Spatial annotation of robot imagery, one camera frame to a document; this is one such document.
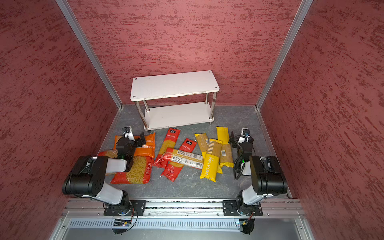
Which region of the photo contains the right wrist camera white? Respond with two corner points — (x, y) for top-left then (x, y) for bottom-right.
(238, 128), (253, 144)

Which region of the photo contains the red spaghetti bag left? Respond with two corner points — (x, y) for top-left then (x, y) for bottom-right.
(154, 128), (181, 168)

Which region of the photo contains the left corner aluminium post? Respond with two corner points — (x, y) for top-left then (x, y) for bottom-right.
(56, 0), (123, 110)

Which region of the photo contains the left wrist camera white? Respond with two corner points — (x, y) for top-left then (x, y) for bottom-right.
(123, 126), (135, 141)

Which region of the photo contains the clear labelled spaghetti bag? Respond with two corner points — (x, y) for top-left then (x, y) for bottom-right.
(163, 148), (204, 170)

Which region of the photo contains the red spaghetti bag right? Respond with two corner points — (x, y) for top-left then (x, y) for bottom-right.
(161, 138), (197, 182)

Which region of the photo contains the aluminium rail front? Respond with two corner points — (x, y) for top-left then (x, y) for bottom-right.
(61, 198), (307, 219)

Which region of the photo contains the red spaghetti bag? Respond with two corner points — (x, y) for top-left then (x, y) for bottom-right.
(161, 138), (197, 182)
(154, 128), (181, 168)

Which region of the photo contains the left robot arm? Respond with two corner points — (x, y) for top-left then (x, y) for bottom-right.
(62, 127), (146, 216)

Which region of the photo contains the orange pastatime macaroni bag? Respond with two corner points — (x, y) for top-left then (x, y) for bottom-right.
(114, 133), (156, 158)

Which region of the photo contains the white two-tier shelf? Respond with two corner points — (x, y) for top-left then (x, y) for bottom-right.
(131, 71), (220, 131)

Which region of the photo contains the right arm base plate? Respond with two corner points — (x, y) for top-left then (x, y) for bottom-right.
(222, 200), (263, 217)

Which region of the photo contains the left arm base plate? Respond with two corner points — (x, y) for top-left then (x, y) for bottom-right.
(104, 200), (147, 217)

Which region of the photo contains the right corner aluminium post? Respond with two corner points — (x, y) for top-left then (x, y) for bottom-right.
(256, 0), (313, 111)

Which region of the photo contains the yellow spaghetti bag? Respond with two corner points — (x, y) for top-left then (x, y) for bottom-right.
(195, 133), (223, 174)
(200, 139), (222, 183)
(217, 127), (234, 168)

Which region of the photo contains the red macaroni bag small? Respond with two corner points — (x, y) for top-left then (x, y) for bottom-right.
(98, 150), (118, 159)

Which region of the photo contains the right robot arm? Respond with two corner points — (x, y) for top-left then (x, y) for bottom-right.
(223, 129), (288, 217)

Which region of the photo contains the red macaroni bag large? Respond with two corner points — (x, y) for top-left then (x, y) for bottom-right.
(111, 156), (154, 185)

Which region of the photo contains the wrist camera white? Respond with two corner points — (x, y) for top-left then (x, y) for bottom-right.
(238, 128), (253, 144)
(123, 126), (135, 141)

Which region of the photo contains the corner aluminium post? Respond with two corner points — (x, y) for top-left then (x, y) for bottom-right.
(56, 0), (123, 110)
(256, 0), (313, 111)

